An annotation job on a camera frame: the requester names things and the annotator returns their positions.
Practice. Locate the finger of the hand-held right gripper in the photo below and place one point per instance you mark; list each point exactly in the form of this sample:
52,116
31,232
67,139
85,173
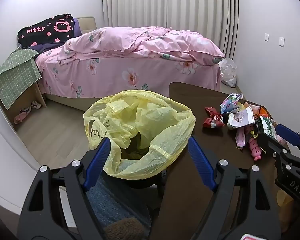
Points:
287,133
268,143

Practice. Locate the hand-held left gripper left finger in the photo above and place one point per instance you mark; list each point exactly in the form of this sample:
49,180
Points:
97,160

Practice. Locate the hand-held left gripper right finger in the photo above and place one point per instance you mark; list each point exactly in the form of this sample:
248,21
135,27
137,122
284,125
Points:
200,163

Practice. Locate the green white snack wrapper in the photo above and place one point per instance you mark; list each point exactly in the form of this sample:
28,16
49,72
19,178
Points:
266,127

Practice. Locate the yellow plastic trash bag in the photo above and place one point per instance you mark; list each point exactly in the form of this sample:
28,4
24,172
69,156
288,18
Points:
165,130

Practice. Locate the colourful patterned snack wrapper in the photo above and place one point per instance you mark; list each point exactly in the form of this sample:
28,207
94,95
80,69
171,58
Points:
230,103

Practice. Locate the pink toy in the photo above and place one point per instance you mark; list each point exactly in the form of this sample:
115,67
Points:
255,148

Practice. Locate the pink strip wrapper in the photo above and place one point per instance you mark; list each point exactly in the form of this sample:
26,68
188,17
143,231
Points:
242,137

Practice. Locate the white pink printed wrapper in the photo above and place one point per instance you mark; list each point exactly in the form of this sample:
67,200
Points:
240,118

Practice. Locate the person's leg in jeans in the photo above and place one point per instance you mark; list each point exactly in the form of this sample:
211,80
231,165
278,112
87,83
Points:
115,200

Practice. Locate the red snack wrapper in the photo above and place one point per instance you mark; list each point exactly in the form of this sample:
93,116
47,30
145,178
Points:
213,118

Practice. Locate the brown fuzzy garment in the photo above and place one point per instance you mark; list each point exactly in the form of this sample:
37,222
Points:
125,228

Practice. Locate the pair of patterned shoes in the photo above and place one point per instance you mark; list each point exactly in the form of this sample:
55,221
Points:
36,104

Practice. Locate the white plastic bag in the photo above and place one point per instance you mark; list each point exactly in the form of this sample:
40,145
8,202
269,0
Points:
227,71

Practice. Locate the bed with pink floral sheet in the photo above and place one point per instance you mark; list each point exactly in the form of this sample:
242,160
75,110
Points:
110,75

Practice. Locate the pink slipper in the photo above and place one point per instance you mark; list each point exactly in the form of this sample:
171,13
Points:
21,116

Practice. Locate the green checked cloth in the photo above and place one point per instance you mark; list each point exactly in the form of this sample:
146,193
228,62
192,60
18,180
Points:
13,77

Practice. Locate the pink floral duvet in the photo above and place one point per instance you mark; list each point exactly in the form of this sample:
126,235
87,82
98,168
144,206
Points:
145,41

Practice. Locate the purple pillow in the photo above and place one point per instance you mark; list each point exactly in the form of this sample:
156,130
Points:
76,27

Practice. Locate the black blanket pink cat print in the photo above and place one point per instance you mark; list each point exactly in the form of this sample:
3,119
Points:
45,31

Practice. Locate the white pleated curtain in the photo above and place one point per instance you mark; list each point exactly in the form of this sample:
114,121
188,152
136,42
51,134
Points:
170,5

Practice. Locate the white wall switch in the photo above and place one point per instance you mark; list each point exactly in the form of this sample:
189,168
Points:
281,41
266,36

